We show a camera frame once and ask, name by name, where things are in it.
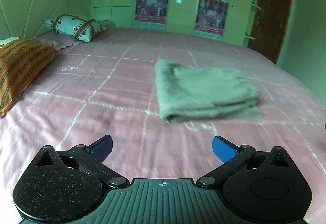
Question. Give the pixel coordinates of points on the orange striped pillow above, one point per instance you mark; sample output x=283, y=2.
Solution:
x=22, y=60

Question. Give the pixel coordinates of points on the white brown patterned pillow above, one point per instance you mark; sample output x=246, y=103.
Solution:
x=77, y=26

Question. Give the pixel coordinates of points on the white patterned pillow behind orange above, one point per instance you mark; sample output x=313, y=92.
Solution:
x=7, y=40

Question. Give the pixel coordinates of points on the red poster lower left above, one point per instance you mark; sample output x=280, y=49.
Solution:
x=153, y=11

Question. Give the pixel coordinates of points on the grey pants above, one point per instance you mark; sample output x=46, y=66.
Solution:
x=185, y=93

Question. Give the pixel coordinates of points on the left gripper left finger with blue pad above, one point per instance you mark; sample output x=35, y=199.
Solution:
x=90, y=159

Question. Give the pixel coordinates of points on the red poster lower right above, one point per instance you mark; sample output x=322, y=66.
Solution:
x=211, y=16

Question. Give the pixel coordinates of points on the dark brown wooden door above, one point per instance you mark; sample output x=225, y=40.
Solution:
x=269, y=27

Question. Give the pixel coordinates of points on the pink quilted bedspread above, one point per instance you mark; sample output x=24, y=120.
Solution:
x=107, y=86

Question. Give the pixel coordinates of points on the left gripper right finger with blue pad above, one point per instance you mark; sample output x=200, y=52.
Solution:
x=233, y=158

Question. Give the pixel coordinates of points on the red poster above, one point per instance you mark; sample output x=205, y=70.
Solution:
x=153, y=11
x=211, y=16

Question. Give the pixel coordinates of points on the pink pillow under patterned pillow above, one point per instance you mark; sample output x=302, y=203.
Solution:
x=57, y=41

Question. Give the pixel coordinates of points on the cream wooden headboard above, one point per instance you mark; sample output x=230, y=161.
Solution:
x=24, y=18

